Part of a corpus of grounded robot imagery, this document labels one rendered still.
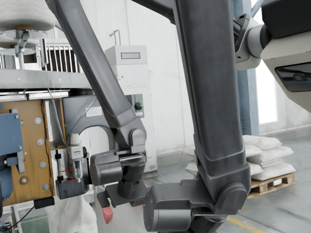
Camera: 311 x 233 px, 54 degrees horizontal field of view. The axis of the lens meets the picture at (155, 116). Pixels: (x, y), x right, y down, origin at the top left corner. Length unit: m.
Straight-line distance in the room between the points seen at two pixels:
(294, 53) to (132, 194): 0.50
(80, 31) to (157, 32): 5.24
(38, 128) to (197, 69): 0.76
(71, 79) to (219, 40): 0.75
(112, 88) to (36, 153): 0.43
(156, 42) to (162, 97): 1.04
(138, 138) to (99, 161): 0.10
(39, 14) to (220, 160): 0.62
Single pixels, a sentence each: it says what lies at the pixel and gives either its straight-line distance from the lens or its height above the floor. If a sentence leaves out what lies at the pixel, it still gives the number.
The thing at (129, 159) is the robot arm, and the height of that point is 1.17.
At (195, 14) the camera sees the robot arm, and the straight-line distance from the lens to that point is 0.31.
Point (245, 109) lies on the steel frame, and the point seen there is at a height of 0.88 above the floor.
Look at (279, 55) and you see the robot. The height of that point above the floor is 1.39.
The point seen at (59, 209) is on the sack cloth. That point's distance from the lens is 1.48.
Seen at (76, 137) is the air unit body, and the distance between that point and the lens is 0.99.
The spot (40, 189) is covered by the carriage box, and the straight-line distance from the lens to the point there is 1.05.
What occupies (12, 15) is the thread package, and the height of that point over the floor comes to 1.54.
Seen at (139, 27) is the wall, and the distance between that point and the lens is 5.77.
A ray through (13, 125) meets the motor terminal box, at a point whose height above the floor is 1.28.
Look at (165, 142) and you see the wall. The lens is 5.84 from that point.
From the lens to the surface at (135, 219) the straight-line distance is 0.89.
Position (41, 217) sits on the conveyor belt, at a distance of 2.89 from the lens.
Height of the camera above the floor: 1.31
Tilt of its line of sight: 4 degrees down
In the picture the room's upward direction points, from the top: 5 degrees counter-clockwise
